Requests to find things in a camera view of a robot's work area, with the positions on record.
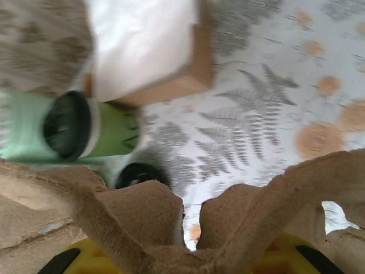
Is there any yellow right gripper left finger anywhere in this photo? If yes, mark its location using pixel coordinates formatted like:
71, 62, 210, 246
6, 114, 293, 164
42, 238, 120, 274

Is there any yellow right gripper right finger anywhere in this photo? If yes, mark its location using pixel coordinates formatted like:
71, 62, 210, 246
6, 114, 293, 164
252, 232, 343, 274

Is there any brown pulp cup carrier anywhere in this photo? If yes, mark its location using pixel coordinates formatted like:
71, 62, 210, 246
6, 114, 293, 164
0, 150, 365, 274

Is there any black plastic cup lid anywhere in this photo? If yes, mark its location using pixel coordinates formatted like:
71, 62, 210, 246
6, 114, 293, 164
42, 90, 96, 160

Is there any mint green holder cup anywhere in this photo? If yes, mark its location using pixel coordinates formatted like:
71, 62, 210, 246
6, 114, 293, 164
0, 90, 112, 172

